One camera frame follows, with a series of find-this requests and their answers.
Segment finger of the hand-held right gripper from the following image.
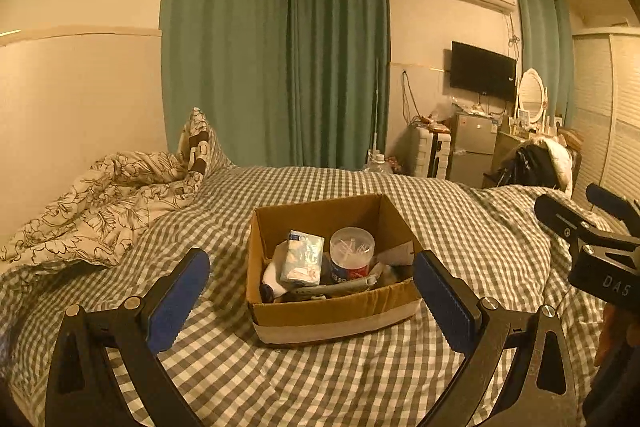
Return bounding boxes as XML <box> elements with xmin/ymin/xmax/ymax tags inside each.
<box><xmin>586</xmin><ymin>183</ymin><xmax>640</xmax><ymax>222</ymax></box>
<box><xmin>534</xmin><ymin>194</ymin><xmax>640</xmax><ymax>258</ymax></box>

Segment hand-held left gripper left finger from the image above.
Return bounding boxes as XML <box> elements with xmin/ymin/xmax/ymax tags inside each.
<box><xmin>45</xmin><ymin>248</ymin><xmax>212</xmax><ymax>427</ymax></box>

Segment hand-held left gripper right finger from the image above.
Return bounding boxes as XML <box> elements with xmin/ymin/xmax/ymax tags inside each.
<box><xmin>412</xmin><ymin>249</ymin><xmax>578</xmax><ymax>427</ymax></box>

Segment white sock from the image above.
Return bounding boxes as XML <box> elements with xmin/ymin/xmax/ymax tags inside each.
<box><xmin>260</xmin><ymin>241</ymin><xmax>296</xmax><ymax>303</ymax></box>

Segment grey tube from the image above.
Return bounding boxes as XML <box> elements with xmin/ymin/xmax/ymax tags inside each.
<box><xmin>282</xmin><ymin>274</ymin><xmax>383</xmax><ymax>303</ymax></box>

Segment clear cotton swab jar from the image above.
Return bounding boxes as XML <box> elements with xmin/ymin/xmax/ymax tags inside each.
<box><xmin>327</xmin><ymin>227</ymin><xmax>377</xmax><ymax>283</ymax></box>

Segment brown cardboard box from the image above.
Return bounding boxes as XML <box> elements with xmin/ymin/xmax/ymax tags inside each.
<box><xmin>245</xmin><ymin>193</ymin><xmax>425</xmax><ymax>347</ymax></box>

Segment pale blue tissue pack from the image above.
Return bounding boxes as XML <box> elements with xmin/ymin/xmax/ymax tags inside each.
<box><xmin>279</xmin><ymin>229</ymin><xmax>326</xmax><ymax>285</ymax></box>

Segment person's right hand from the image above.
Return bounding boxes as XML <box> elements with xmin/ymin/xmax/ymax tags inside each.
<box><xmin>596</xmin><ymin>304</ymin><xmax>623</xmax><ymax>368</ymax></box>

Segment white padded coat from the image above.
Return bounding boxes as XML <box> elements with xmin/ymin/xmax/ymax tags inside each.
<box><xmin>525</xmin><ymin>136</ymin><xmax>574</xmax><ymax>194</ymax></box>

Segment black backpack on chair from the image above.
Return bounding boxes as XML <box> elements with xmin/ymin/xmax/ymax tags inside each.
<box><xmin>492</xmin><ymin>144</ymin><xmax>558</xmax><ymax>188</ymax></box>

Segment wooden chair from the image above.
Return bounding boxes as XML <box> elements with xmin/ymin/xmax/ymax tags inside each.
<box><xmin>557</xmin><ymin>127</ymin><xmax>586</xmax><ymax>198</ymax></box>

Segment white louvred wardrobe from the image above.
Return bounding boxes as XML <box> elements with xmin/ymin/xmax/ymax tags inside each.
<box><xmin>570</xmin><ymin>27</ymin><xmax>640</xmax><ymax>214</ymax></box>

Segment wooden dressing table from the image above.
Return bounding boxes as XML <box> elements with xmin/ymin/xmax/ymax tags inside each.
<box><xmin>495</xmin><ymin>119</ymin><xmax>561</xmax><ymax>150</ymax></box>

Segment silver fridge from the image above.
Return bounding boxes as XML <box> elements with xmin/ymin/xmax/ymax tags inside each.
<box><xmin>447</xmin><ymin>113</ymin><xmax>498</xmax><ymax>188</ymax></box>

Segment white oval mirror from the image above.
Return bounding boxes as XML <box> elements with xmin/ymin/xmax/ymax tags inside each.
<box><xmin>515</xmin><ymin>68</ymin><xmax>547</xmax><ymax>128</ymax></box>

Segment floral quilt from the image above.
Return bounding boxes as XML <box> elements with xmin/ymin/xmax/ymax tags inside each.
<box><xmin>0</xmin><ymin>149</ymin><xmax>206</xmax><ymax>270</ymax></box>

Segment white ribbed suitcase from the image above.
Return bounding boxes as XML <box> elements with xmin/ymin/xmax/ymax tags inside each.
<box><xmin>412</xmin><ymin>124</ymin><xmax>453</xmax><ymax>180</ymax></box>

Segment clear water jug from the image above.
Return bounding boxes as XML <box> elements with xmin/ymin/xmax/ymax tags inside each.
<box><xmin>365</xmin><ymin>149</ymin><xmax>396</xmax><ymax>174</ymax></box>

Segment narrow green window curtain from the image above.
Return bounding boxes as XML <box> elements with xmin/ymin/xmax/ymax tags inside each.
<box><xmin>515</xmin><ymin>0</ymin><xmax>573</xmax><ymax>128</ymax></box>

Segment brown patterned pillow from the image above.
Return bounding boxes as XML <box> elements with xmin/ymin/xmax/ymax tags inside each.
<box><xmin>179</xmin><ymin>107</ymin><xmax>236</xmax><ymax>178</ymax></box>

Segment thin metal pole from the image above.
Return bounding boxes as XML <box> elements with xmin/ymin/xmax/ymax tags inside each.
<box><xmin>372</xmin><ymin>57</ymin><xmax>381</xmax><ymax>152</ymax></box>

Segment wide green curtain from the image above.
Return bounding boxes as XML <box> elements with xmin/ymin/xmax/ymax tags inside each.
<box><xmin>160</xmin><ymin>0</ymin><xmax>292</xmax><ymax>168</ymax></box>

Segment green corner curtain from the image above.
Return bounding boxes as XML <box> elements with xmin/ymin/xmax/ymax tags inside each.
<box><xmin>286</xmin><ymin>0</ymin><xmax>391</xmax><ymax>170</ymax></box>

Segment black wall television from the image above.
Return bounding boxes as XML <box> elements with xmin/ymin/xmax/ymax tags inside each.
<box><xmin>450</xmin><ymin>40</ymin><xmax>518</xmax><ymax>100</ymax></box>

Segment dark wall cable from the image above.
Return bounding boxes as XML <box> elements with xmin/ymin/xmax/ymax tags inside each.
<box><xmin>400</xmin><ymin>69</ymin><xmax>418</xmax><ymax>124</ymax></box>

